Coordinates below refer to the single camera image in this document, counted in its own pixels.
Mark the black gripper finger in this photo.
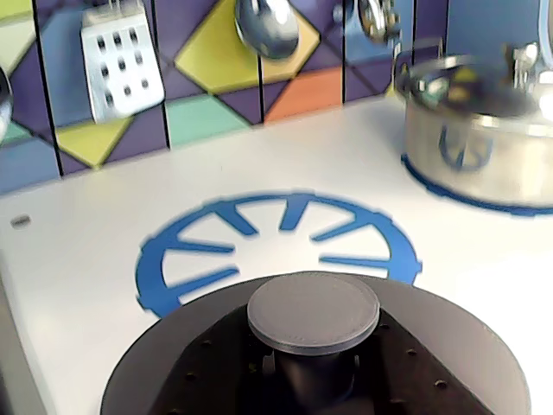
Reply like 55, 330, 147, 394
349, 318, 494, 415
149, 307, 282, 415

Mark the gray pot lid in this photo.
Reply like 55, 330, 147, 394
99, 270, 531, 415

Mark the shiny steel pot lid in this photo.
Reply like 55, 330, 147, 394
395, 41, 553, 139

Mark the blue burner print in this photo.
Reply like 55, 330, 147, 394
135, 188, 423, 320
400, 151, 553, 217

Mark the blue toy kitchen unit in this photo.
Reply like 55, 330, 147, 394
0, 0, 553, 415

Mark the steel slotted spatula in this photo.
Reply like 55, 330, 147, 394
80, 0, 166, 125

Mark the steel skimmer spoon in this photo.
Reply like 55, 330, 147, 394
0, 68, 14, 144

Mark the steel ladle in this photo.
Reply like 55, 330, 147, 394
234, 0, 301, 61

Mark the small steel spoon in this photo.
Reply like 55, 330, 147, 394
356, 0, 402, 45

